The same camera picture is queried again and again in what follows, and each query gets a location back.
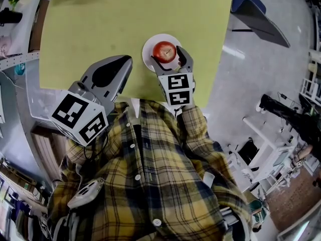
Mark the yellow plaid shirt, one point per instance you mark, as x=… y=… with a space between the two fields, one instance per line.
x=163 y=174

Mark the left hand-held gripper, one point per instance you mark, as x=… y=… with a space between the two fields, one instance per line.
x=105 y=76

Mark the red apple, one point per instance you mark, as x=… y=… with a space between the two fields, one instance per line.
x=163 y=49

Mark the white chest device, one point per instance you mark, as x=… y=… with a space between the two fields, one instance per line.
x=86 y=193

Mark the blue grey chair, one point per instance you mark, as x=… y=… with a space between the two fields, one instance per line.
x=253 y=16

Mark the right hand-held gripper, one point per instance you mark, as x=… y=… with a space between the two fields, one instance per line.
x=178 y=89

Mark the person's left forearm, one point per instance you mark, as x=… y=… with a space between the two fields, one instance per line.
x=75 y=152

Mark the black bag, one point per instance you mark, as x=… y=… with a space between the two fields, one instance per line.
x=10 y=16

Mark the black pouch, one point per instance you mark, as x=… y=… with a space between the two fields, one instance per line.
x=248 y=150

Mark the white desk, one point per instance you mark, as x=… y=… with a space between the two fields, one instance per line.
x=269 y=147

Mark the brown wooden crate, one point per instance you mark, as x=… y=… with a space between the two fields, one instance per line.
x=47 y=147

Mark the white tag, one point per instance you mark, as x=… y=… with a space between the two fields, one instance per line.
x=209 y=179

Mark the white perforated rail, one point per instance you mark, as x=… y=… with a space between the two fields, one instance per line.
x=17 y=59

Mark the person's right forearm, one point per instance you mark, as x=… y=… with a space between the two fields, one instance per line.
x=193 y=127

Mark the clear plastic bin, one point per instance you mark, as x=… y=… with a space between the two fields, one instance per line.
x=41 y=104

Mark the white plate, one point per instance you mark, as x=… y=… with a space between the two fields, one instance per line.
x=148 y=49

